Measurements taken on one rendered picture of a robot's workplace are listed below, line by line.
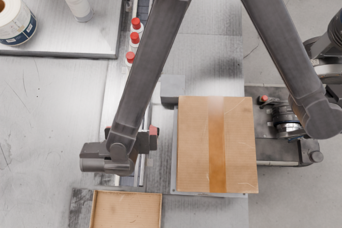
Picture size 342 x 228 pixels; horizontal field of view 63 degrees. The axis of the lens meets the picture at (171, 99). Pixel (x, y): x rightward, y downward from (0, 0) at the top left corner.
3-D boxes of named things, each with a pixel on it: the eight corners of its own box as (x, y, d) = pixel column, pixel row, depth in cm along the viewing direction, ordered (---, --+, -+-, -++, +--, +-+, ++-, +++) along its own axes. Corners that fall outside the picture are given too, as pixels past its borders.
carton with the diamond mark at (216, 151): (177, 115, 116) (178, 94, 91) (234, 116, 116) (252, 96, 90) (175, 191, 107) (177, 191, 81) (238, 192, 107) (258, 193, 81)
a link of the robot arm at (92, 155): (124, 145, 57) (131, 120, 64) (69, 144, 57) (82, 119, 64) (129, 184, 63) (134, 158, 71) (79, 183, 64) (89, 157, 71)
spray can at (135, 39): (135, 54, 122) (127, 28, 102) (146, 55, 122) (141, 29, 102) (134, 65, 120) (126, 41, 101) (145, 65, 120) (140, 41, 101)
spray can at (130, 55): (131, 71, 119) (123, 48, 100) (143, 72, 119) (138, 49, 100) (130, 82, 118) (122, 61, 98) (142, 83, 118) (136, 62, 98)
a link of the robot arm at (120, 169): (134, 179, 64) (133, 159, 62) (104, 179, 64) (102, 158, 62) (138, 162, 70) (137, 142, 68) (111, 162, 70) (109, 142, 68)
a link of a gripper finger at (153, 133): (134, 116, 81) (129, 131, 73) (158, 116, 81) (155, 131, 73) (135, 136, 84) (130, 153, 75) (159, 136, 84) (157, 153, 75)
